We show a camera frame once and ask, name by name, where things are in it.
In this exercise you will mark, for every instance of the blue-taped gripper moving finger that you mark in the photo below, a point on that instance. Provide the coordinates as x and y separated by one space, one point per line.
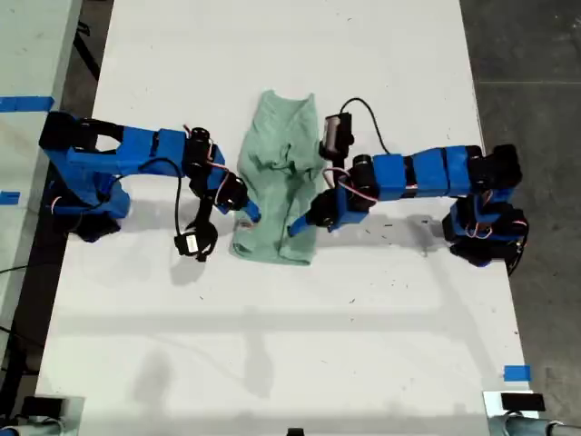
335 227
222 210

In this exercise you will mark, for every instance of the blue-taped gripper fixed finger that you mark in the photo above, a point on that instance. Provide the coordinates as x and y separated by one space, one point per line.
302 225
252 212

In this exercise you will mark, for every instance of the pale green T-shirt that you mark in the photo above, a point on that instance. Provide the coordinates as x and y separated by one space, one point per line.
272 191

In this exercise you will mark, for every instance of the blue and black robot arm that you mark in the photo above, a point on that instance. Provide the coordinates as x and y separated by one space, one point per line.
431 172
136 150

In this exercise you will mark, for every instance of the black stand leg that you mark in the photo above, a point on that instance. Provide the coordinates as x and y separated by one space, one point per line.
88 50

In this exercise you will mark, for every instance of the short blue tape strip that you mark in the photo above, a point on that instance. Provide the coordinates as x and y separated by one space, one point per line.
9 198

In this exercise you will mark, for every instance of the long blue tape strip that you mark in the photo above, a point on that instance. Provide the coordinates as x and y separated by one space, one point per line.
27 104

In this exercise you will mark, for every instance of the square blue tape piece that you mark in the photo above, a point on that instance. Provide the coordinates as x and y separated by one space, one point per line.
516 373

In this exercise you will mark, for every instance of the white plate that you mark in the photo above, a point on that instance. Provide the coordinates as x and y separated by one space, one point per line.
491 404

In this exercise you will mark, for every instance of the white side table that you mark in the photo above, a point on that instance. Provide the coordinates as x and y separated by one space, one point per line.
27 45

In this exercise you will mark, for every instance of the grey metal plate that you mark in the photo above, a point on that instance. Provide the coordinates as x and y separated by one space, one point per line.
75 415

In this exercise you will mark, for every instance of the small black box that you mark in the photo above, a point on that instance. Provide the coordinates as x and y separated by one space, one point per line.
43 406
522 402

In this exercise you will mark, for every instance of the black camera box with white label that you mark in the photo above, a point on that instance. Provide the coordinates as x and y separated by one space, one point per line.
193 243

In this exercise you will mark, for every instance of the black and silver camera box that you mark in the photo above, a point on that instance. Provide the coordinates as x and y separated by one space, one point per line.
338 136

